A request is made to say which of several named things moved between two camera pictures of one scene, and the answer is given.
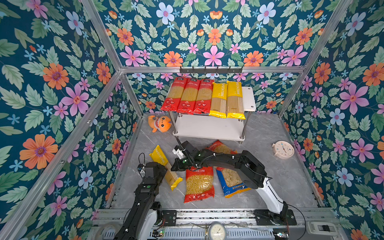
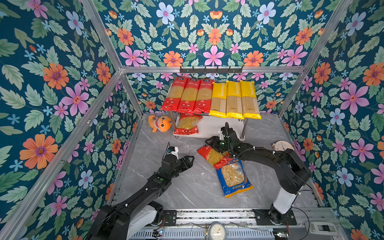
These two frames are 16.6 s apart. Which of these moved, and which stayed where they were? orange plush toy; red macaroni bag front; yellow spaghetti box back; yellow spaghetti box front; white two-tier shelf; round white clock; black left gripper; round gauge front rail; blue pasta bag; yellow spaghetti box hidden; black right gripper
Moved: black right gripper; black left gripper; yellow spaghetti box hidden; red macaroni bag front
Stayed: yellow spaghetti box front; yellow spaghetti box back; orange plush toy; white two-tier shelf; round white clock; round gauge front rail; blue pasta bag
